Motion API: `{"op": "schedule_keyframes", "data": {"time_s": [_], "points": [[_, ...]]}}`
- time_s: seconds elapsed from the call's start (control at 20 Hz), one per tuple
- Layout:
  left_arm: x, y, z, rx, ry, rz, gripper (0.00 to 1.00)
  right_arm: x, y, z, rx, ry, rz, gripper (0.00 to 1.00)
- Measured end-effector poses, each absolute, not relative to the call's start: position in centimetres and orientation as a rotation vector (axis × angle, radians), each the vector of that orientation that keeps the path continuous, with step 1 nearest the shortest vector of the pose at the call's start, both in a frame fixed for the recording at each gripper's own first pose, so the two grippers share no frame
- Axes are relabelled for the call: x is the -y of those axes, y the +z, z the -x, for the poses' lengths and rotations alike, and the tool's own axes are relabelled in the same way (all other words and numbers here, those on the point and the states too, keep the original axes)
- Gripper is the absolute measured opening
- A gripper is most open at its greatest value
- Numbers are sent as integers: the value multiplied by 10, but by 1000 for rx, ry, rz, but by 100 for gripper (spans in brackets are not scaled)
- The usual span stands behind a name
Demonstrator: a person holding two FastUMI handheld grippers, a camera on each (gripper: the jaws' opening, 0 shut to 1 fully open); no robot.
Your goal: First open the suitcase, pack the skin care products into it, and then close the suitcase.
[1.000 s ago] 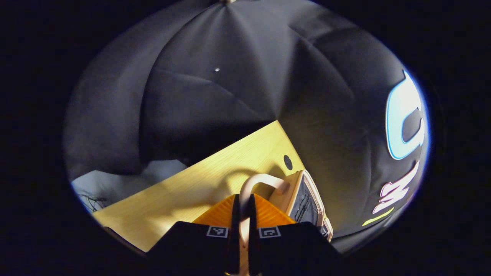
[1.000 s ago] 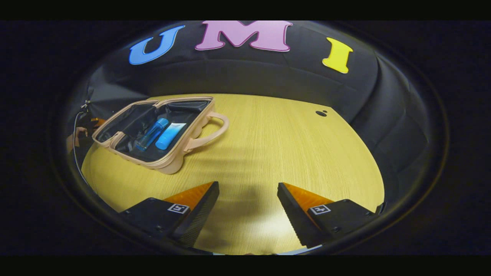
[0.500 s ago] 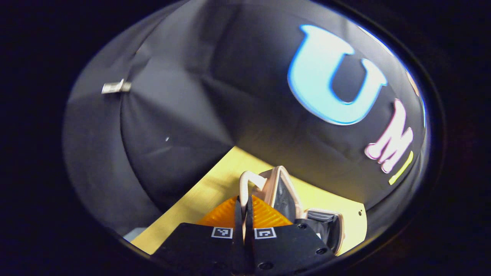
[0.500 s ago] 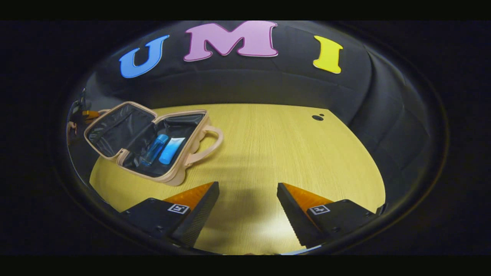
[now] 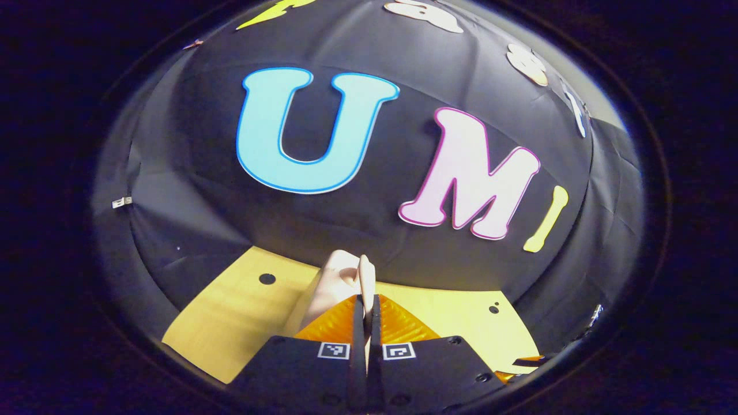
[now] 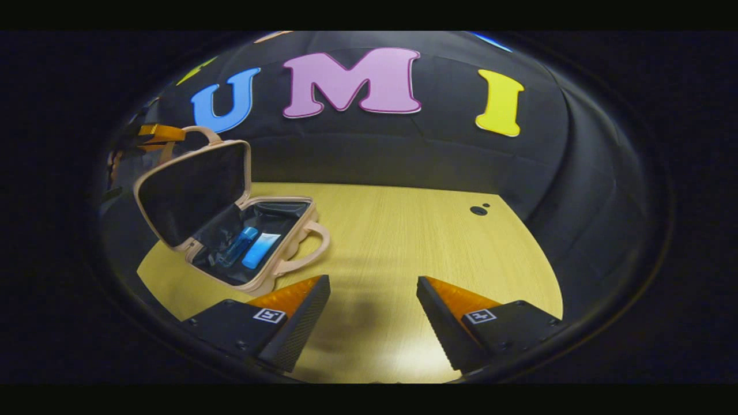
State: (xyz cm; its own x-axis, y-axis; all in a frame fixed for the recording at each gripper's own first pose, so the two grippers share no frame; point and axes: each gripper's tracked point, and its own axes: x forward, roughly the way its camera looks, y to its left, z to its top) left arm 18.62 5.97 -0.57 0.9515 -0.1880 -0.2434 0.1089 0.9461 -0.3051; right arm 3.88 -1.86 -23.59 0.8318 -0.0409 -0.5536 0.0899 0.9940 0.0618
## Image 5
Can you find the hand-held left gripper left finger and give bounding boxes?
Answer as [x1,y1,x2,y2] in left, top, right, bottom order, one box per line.
[229,295,368,413]

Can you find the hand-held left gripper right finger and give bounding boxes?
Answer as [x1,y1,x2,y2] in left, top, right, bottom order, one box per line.
[368,294,509,413]

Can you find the black backdrop cloth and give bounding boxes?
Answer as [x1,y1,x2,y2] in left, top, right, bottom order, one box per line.
[91,0,646,353]

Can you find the pink hard-shell suitcase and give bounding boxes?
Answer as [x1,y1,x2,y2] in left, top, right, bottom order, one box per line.
[283,249,377,338]

